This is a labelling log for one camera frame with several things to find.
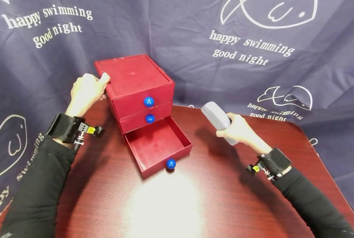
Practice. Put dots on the person's right thumb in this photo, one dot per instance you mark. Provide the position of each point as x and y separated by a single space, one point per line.
224 131

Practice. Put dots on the person's left hand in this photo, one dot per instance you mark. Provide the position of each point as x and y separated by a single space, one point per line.
85 92

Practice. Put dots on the person's right hand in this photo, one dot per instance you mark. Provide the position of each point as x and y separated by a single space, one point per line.
242 130

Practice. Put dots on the person's right fingers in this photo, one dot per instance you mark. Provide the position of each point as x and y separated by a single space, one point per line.
231 117

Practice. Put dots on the red drawer cabinet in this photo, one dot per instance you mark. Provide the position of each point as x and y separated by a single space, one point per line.
135 82

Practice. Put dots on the grey glasses case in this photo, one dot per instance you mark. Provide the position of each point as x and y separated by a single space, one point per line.
217 117

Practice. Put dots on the person's left thumb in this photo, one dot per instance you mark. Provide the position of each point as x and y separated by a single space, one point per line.
103 81

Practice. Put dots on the person's right forearm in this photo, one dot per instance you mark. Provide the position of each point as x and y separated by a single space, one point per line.
313 201

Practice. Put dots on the black wrist band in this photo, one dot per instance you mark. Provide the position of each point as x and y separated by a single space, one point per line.
70 129
272 163

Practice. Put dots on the person's left forearm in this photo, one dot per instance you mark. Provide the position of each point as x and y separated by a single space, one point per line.
34 185

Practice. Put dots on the red open drawer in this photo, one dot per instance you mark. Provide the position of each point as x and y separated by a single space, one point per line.
157 145

